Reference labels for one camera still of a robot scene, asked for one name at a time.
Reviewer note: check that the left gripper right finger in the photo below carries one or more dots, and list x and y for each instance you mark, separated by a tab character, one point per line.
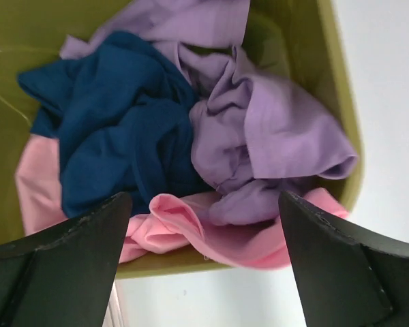
346	275

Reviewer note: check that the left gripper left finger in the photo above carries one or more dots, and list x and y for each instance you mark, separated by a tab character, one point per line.
63	275

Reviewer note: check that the pink t shirt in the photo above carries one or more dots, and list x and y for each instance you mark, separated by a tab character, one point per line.
172	222

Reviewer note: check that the lilac t shirt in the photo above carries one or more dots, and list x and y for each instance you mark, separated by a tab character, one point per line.
255	134

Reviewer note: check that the dark blue t shirt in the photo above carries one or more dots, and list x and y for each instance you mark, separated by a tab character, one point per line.
121	118

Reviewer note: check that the olive green plastic bin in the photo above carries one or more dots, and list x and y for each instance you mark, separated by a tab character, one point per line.
289	39

